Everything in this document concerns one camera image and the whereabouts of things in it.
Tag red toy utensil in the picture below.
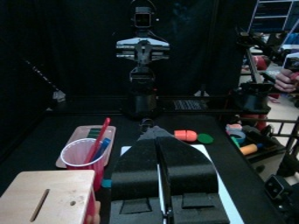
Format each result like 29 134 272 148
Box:
85 117 112 165

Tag white printed label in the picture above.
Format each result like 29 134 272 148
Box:
172 99 204 111

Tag black leader arm base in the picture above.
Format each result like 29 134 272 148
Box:
232 82 275 115

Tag blue toy utensil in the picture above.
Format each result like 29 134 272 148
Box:
92 137 112 161

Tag blue shelf rack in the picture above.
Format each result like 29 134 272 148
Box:
247 0 299 33

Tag white cutting board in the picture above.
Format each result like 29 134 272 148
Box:
119 143 247 224

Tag wooden box with slot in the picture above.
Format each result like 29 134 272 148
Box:
0 170 97 224

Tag red round object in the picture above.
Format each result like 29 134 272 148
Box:
252 55 271 72

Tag orange cylinder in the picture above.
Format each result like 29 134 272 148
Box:
239 143 260 156

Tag red plastic cup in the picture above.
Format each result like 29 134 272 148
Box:
60 137 107 192

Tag thin diagonal brace cord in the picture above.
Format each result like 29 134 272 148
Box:
23 59 60 94

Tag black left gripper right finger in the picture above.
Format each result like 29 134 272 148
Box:
155 125 231 224

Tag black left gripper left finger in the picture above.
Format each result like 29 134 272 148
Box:
108 125 164 224

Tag black box device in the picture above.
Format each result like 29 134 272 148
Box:
264 173 299 224

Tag white leader arm handle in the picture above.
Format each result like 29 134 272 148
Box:
283 52 299 74

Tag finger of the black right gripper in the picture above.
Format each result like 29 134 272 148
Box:
135 40 146 66
144 40 155 66

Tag orange toy food piece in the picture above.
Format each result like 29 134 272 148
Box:
172 129 199 143

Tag person's hand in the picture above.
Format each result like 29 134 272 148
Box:
274 68 299 94

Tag green toy food piece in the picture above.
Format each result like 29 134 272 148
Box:
196 133 215 145

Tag white frame clamp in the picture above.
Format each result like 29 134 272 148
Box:
194 88 211 98
52 89 67 103

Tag wooden tray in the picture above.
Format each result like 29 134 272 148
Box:
55 125 118 170

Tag grey tape roll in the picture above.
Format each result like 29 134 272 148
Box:
227 129 248 144

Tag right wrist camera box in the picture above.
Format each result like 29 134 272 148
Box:
134 6 155 29

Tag pink tape roll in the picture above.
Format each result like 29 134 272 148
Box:
227 123 244 131

